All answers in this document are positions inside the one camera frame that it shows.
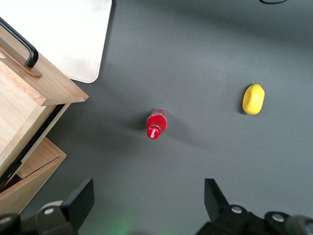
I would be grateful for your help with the short wooden drawer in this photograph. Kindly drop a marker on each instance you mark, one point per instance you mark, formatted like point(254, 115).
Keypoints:
point(41, 156)

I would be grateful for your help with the tall wooden drawer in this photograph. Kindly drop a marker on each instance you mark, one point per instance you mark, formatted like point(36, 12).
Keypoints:
point(19, 98)

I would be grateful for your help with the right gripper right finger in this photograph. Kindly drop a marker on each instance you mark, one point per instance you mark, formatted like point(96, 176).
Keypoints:
point(220, 215)

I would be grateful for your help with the yellow lemon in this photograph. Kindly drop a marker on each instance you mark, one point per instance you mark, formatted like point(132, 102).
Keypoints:
point(253, 99)

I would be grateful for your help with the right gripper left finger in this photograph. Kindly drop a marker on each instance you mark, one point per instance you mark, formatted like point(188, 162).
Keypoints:
point(73, 210)

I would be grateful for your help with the red cola bottle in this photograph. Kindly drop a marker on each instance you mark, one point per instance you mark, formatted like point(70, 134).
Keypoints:
point(157, 122)

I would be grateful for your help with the beige rectangular tray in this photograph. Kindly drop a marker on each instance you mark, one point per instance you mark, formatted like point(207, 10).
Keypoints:
point(73, 36)

